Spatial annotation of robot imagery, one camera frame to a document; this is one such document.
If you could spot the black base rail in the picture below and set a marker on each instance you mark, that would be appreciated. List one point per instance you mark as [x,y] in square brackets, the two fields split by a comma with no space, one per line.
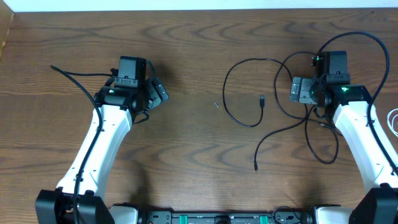
[282,215]

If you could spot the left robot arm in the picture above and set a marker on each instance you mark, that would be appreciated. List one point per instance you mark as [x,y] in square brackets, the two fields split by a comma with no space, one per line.
[79,195]

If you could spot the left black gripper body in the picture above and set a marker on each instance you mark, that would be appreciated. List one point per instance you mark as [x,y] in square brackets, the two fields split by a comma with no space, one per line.
[154,94]

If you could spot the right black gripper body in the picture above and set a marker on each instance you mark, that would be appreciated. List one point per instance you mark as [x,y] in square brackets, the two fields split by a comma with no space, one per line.
[308,89]

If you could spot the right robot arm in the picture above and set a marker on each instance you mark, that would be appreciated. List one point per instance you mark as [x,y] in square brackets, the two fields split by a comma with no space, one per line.
[348,107]

